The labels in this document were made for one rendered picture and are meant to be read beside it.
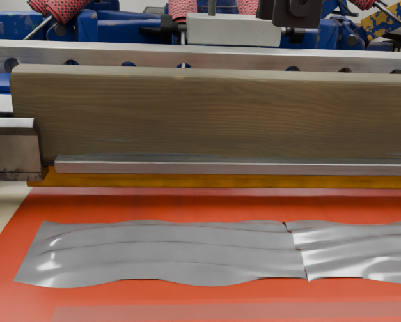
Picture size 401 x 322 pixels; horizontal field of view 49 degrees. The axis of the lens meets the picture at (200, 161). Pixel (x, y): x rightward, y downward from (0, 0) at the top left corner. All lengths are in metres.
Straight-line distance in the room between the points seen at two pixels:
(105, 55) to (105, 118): 0.22
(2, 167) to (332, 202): 0.27
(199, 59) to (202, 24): 0.06
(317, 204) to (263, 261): 0.11
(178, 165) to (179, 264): 0.09
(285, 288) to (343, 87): 0.16
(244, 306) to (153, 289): 0.05
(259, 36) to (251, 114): 0.28
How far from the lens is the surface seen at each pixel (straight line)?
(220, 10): 1.10
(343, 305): 0.28
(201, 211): 0.35
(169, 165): 0.34
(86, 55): 0.56
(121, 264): 0.29
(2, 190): 0.40
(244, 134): 0.35
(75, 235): 0.31
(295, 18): 0.32
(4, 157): 0.36
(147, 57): 0.55
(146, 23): 1.07
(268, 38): 0.62
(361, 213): 0.38
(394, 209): 0.40
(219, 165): 0.34
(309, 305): 0.28
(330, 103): 0.36
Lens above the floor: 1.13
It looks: 23 degrees down
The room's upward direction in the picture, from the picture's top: 3 degrees clockwise
